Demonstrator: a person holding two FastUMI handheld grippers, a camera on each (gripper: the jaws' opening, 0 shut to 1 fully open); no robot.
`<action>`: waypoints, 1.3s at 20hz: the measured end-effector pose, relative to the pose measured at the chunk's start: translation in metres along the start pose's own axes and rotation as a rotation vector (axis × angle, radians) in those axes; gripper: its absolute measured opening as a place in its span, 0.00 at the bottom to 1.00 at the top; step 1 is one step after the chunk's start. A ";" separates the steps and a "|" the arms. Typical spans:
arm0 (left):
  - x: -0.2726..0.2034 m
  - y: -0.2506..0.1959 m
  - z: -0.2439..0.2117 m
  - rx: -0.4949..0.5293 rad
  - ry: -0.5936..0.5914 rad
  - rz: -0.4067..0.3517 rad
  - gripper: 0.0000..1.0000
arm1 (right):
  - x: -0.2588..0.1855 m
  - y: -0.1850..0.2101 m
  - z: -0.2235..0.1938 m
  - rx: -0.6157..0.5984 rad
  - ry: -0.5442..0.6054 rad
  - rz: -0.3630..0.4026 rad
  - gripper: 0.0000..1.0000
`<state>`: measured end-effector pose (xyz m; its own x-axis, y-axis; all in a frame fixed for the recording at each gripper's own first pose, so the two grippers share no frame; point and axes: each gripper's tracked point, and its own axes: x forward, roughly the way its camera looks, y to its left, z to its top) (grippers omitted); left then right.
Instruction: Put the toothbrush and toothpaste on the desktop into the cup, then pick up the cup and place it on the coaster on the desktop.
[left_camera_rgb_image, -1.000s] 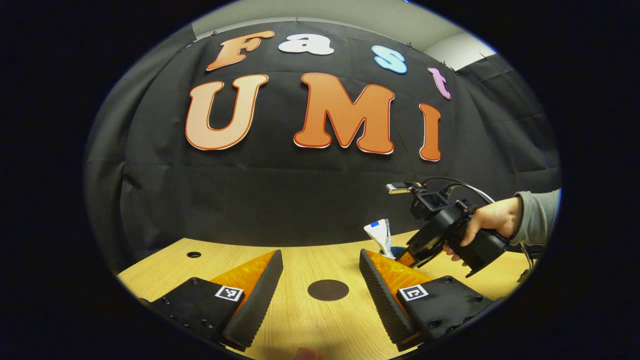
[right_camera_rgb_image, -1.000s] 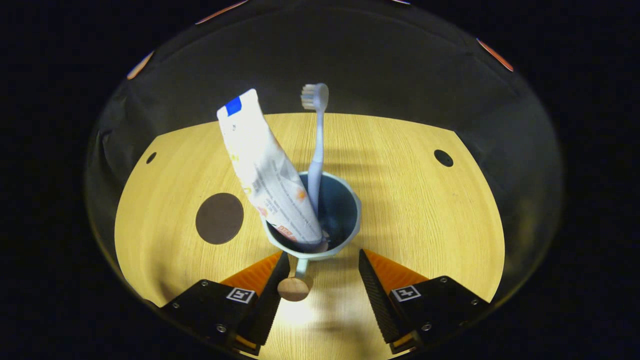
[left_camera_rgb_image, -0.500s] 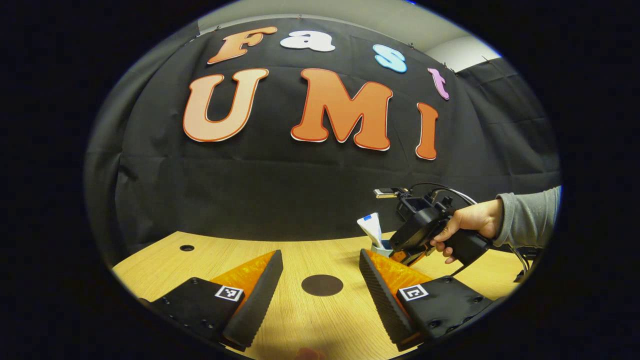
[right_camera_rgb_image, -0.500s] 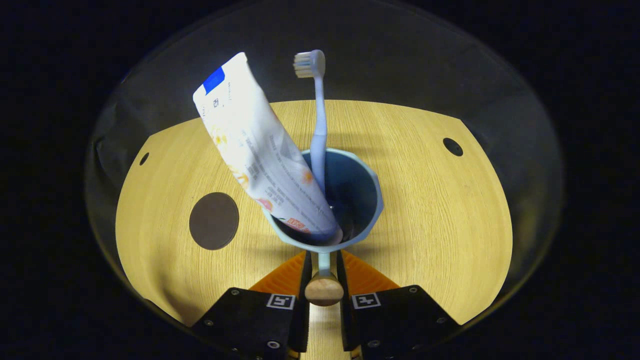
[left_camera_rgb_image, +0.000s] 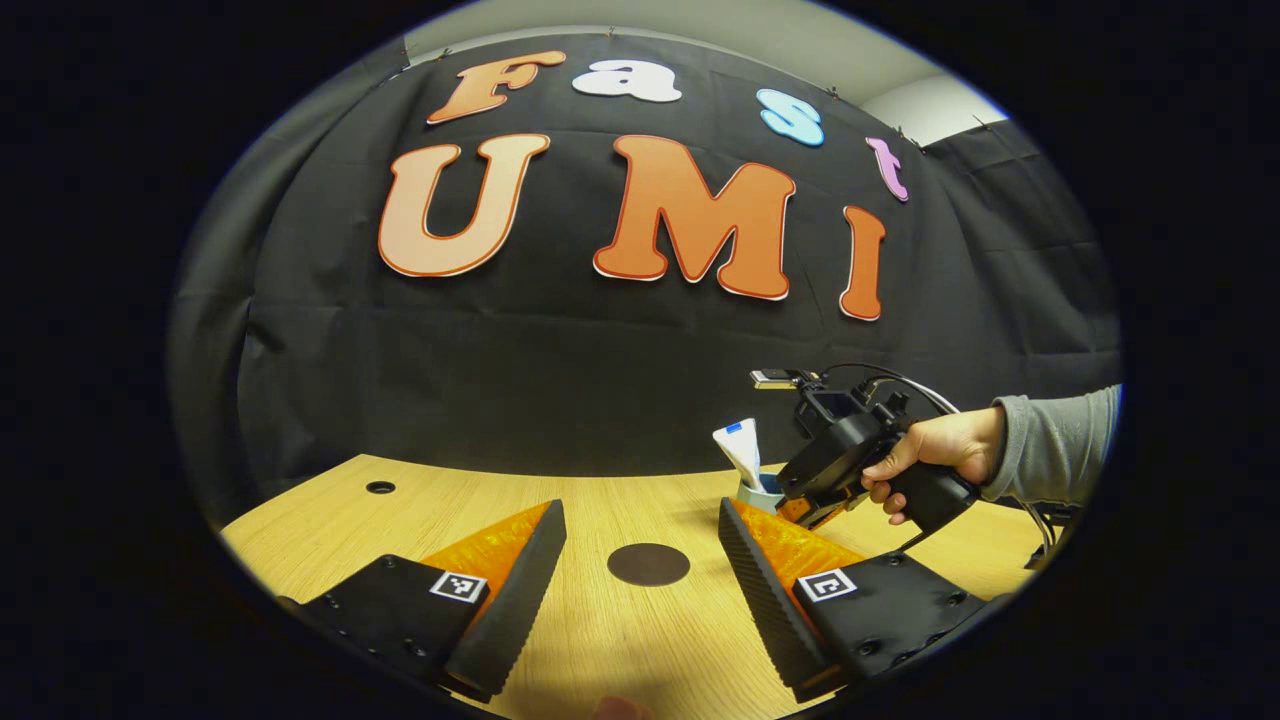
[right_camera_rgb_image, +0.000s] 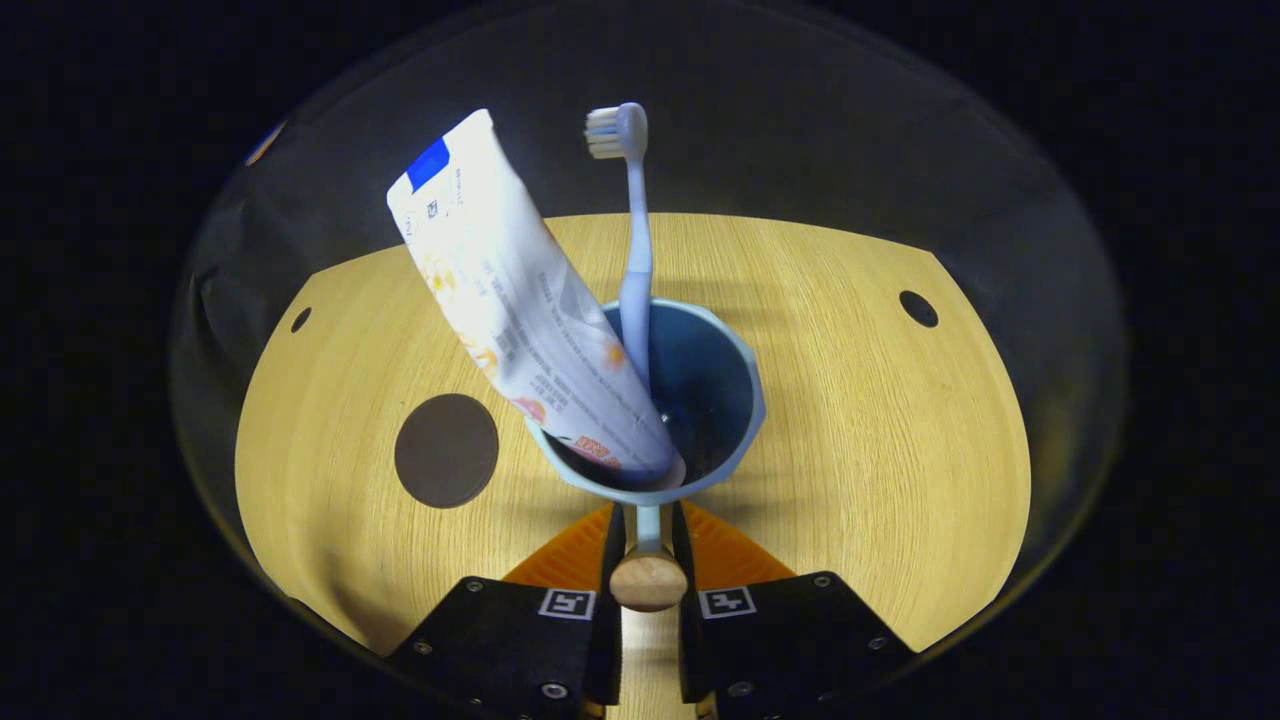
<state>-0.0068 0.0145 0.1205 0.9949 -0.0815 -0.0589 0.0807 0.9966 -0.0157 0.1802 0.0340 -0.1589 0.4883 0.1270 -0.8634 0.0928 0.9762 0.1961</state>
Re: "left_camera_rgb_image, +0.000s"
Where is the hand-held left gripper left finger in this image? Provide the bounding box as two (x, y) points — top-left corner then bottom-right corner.
(280, 500), (567, 704)

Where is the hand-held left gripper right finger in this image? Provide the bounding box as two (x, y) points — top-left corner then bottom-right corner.
(718, 498), (991, 704)

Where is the dark round coaster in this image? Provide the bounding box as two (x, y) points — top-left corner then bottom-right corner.
(607, 542), (691, 587)

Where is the grey-blue cup with wooden handle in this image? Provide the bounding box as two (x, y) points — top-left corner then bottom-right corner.
(738, 470), (787, 515)

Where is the wooden desktop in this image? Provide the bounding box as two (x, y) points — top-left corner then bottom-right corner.
(220, 453), (1061, 720)

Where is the white toothpaste tube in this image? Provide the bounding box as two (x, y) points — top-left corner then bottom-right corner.
(712, 418), (763, 493)

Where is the black backdrop cloth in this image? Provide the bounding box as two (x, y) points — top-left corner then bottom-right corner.
(168, 33), (1123, 531)

